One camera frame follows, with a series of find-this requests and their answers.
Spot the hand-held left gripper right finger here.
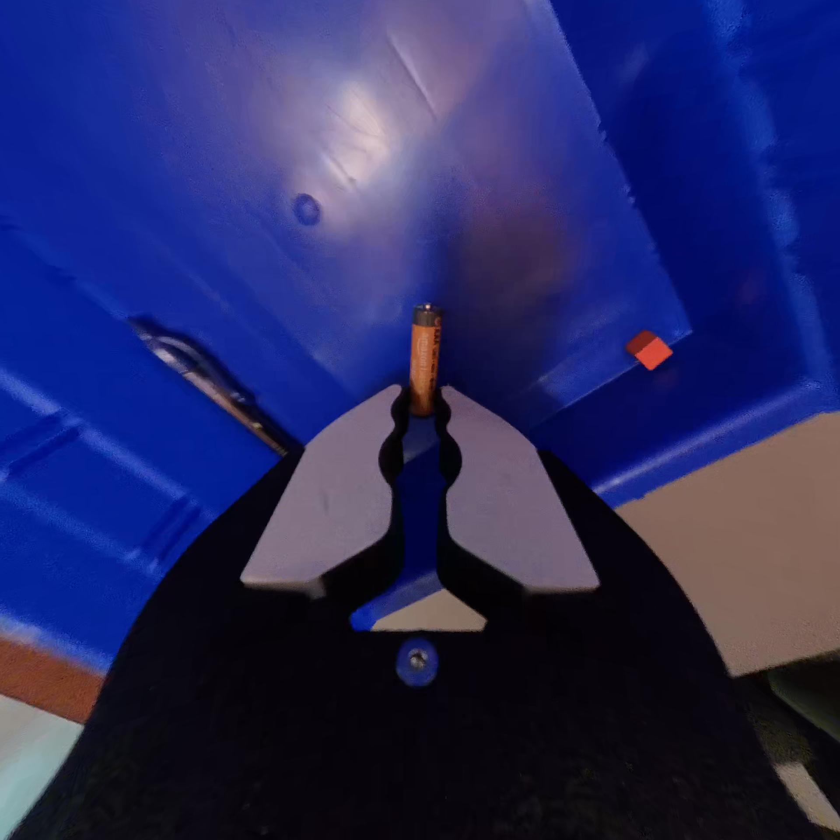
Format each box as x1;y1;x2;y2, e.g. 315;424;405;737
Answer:
436;385;601;595

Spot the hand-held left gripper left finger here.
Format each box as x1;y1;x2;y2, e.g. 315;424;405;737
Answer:
239;385;404;599

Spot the small orange piece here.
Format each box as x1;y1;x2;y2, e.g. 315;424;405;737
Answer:
409;302;445;418

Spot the blue storage bin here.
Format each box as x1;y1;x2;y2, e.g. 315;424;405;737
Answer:
0;0;840;672

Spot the small red cube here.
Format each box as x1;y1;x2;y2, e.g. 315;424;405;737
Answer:
625;330;675;372

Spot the white office desk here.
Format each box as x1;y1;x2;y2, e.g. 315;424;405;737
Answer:
0;633;110;840

